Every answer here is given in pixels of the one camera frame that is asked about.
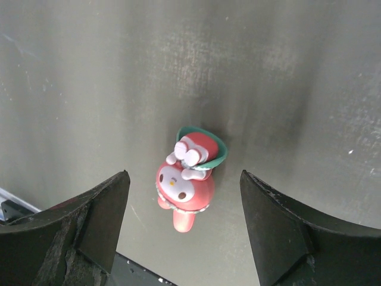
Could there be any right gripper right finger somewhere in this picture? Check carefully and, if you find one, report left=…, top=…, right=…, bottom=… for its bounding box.
left=240, top=170, right=380, bottom=285

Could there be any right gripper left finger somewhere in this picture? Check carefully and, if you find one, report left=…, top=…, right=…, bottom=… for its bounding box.
left=1, top=170, right=130, bottom=285

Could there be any red green carrot toy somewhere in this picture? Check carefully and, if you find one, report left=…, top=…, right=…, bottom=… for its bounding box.
left=155, top=126, right=228, bottom=233

